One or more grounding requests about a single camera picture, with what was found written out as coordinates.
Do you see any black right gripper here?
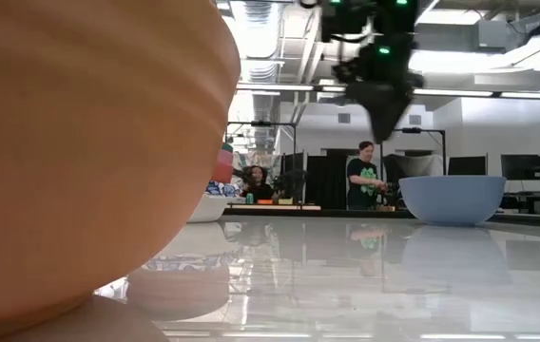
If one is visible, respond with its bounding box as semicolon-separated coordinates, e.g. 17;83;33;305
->
330;26;427;143

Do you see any light blue bowl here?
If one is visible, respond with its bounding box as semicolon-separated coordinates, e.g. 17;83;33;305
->
397;175;508;227

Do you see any blue patterned white plate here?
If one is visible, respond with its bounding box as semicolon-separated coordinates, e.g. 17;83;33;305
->
186;192;236;224
205;181;242;191
204;187;243;198

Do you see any orange bowl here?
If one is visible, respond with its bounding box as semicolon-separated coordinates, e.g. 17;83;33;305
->
0;0;242;333

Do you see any grey cloth cover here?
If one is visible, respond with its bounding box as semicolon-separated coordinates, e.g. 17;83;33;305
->
383;153;445;185

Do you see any long ceiling light strip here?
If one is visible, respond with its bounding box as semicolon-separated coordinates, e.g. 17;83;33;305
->
412;87;494;98
236;83;317;92
500;90;540;101

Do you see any standing person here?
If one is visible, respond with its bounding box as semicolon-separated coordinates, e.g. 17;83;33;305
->
345;140;390;211

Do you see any black partition panel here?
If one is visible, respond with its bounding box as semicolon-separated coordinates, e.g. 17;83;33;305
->
303;154;350;210

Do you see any small black monitor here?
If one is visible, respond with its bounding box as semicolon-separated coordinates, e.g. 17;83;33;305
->
447;154;489;177

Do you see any dark green plant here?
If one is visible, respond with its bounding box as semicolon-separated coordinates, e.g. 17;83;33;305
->
272;169;307;200

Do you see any wooden workbench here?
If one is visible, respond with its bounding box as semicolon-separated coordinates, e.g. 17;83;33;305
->
224;202;322;213

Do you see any seated person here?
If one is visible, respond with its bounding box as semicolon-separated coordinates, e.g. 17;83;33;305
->
240;164;276;201

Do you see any large black monitor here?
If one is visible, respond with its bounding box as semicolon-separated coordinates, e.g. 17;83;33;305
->
500;153;540;181

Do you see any black overhead rig frame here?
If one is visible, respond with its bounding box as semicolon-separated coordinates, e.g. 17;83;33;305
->
226;120;299;205

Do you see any black aluminium table frame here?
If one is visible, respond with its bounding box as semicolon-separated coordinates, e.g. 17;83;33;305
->
224;207;540;229

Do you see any silver ventilation duct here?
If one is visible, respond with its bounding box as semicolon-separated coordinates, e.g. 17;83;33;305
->
243;0;281;30

